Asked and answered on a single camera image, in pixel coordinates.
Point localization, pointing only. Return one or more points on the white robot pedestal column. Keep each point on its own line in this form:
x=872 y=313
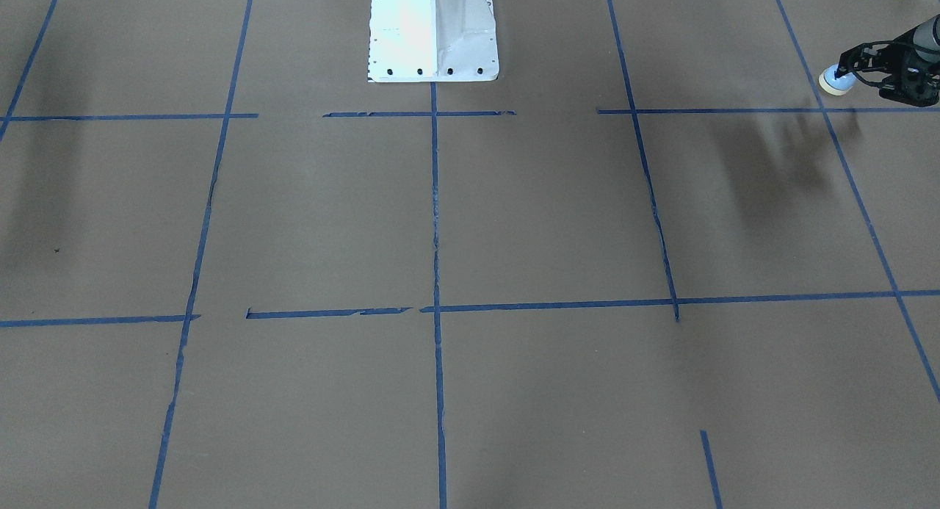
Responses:
x=432 y=41

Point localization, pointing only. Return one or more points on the blue and cream bell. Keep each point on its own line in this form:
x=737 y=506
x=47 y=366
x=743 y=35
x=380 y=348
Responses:
x=835 y=83

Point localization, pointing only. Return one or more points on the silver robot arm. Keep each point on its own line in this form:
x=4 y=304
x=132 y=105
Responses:
x=888 y=21

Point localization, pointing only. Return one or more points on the brown paper table cover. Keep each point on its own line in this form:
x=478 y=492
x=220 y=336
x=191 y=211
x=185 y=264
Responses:
x=652 y=265

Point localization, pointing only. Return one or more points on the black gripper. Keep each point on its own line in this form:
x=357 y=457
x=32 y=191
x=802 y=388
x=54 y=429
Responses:
x=885 y=59

